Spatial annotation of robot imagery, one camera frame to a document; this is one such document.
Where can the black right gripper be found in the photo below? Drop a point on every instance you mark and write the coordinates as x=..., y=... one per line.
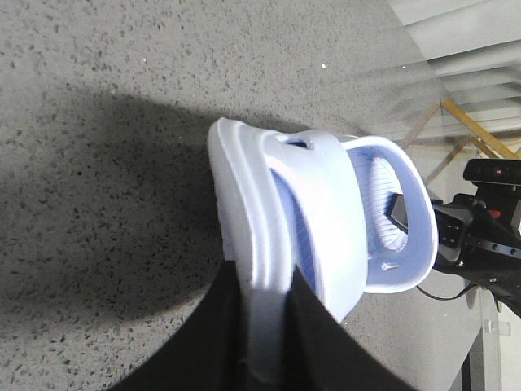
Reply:
x=479, y=238

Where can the light blue slipper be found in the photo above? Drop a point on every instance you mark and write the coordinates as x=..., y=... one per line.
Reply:
x=286, y=200
x=397, y=260

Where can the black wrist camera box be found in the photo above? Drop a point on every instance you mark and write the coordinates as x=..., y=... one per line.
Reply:
x=493, y=171

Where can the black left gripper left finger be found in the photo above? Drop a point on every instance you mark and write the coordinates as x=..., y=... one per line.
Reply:
x=203, y=354

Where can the yellow wooden frame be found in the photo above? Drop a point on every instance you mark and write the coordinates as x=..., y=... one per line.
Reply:
x=468, y=130

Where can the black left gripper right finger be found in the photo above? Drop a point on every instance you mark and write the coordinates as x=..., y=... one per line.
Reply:
x=320, y=355

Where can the beige pleated curtain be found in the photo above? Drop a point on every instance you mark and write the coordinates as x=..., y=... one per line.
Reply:
x=416, y=54

